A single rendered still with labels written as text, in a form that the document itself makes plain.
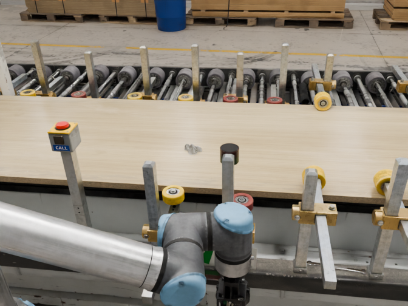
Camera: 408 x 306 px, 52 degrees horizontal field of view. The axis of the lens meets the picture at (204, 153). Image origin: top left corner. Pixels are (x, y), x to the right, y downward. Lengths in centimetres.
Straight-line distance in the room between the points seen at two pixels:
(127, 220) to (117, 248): 95
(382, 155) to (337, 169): 22
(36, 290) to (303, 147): 147
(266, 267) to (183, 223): 64
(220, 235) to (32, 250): 39
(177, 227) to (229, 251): 13
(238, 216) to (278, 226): 73
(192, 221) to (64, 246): 30
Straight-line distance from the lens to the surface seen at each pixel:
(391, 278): 161
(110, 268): 84
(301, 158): 175
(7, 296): 123
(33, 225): 83
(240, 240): 98
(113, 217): 179
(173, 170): 166
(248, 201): 148
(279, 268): 155
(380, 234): 147
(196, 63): 231
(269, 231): 171
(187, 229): 95
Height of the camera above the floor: 181
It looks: 31 degrees down
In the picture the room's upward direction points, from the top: 2 degrees counter-clockwise
